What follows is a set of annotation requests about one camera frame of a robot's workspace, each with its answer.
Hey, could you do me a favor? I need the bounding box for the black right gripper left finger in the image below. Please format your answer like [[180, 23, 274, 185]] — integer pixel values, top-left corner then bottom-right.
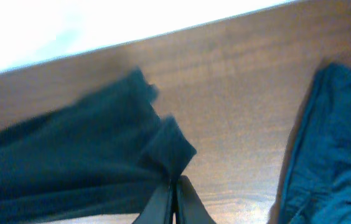
[[133, 183, 174, 224]]

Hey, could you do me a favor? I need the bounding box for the black t-shirt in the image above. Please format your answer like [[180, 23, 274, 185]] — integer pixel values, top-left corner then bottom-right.
[[0, 69, 196, 223]]

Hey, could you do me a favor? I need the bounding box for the blue folded garment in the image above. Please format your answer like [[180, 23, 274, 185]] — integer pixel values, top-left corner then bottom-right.
[[278, 63, 351, 223]]

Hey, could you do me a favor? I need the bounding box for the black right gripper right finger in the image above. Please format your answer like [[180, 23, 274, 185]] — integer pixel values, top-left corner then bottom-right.
[[175, 175, 216, 224]]

